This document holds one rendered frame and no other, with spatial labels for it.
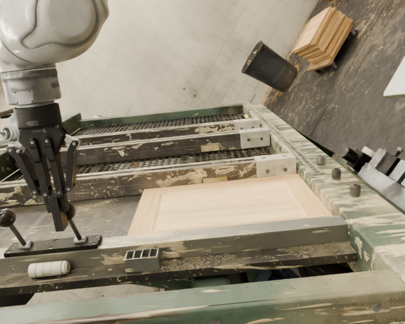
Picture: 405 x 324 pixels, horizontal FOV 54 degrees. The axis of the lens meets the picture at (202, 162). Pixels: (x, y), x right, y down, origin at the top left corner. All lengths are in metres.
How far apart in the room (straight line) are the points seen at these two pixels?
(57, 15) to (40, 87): 0.21
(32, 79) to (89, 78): 5.81
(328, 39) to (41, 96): 3.81
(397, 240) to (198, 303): 0.39
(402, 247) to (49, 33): 0.66
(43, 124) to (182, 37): 5.88
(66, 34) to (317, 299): 0.50
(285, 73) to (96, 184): 4.54
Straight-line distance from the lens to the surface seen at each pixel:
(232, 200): 1.09
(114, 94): 6.44
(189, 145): 1.68
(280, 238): 0.87
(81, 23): 0.53
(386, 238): 0.82
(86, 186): 1.29
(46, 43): 0.54
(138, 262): 0.84
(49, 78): 0.72
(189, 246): 0.86
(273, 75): 5.56
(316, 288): 0.66
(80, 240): 0.90
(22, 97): 0.72
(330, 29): 4.36
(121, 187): 1.27
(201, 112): 2.66
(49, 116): 0.72
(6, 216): 0.86
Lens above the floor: 1.36
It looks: 9 degrees down
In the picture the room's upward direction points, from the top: 61 degrees counter-clockwise
